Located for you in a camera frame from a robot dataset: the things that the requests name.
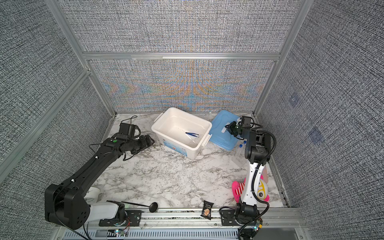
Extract clear glass funnel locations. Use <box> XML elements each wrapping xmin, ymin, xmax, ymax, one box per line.
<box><xmin>188</xmin><ymin>135</ymin><xmax>201</xmax><ymax>147</ymax></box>

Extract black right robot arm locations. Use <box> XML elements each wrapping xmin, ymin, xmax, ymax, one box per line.
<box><xmin>225</xmin><ymin>116</ymin><xmax>277</xmax><ymax>240</ymax></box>

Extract white tape roll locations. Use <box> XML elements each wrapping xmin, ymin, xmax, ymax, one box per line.
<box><xmin>84</xmin><ymin>187</ymin><xmax>101</xmax><ymax>205</ymax></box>

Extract blue plastic bin lid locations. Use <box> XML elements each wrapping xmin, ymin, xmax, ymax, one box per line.
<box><xmin>209</xmin><ymin>110</ymin><xmax>243</xmax><ymax>151</ymax></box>

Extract pink white plush toy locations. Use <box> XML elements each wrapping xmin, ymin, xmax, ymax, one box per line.
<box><xmin>232</xmin><ymin>176</ymin><xmax>270</xmax><ymax>203</ymax></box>

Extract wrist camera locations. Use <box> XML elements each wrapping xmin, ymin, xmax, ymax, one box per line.
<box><xmin>119</xmin><ymin>123</ymin><xmax>141</xmax><ymax>139</ymax></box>
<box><xmin>237</xmin><ymin>117</ymin><xmax>244</xmax><ymax>126</ymax></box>

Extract white plastic storage bin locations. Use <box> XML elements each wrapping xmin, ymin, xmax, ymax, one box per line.
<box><xmin>151</xmin><ymin>108</ymin><xmax>212</xmax><ymax>160</ymax></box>

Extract blue plastic tweezers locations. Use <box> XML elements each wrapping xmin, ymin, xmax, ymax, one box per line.
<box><xmin>185</xmin><ymin>132</ymin><xmax>200</xmax><ymax>138</ymax></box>

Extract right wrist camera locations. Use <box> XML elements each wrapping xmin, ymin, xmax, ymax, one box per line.
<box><xmin>237</xmin><ymin>117</ymin><xmax>244</xmax><ymax>126</ymax></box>

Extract black snack packet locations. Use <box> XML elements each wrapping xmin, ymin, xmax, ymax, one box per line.
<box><xmin>201</xmin><ymin>201</ymin><xmax>214</xmax><ymax>220</ymax></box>

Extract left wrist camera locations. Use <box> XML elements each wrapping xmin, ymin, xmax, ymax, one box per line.
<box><xmin>119</xmin><ymin>123</ymin><xmax>141</xmax><ymax>139</ymax></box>

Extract aluminium front rail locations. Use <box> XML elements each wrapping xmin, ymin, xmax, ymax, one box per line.
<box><xmin>51</xmin><ymin>208</ymin><xmax>311</xmax><ymax>240</ymax></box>

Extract black long handled spoon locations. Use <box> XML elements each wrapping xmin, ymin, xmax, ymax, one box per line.
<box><xmin>122</xmin><ymin>201</ymin><xmax>159</xmax><ymax>213</ymax></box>

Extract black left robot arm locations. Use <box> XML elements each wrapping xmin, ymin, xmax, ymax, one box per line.
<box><xmin>45</xmin><ymin>123</ymin><xmax>155</xmax><ymax>230</ymax></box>

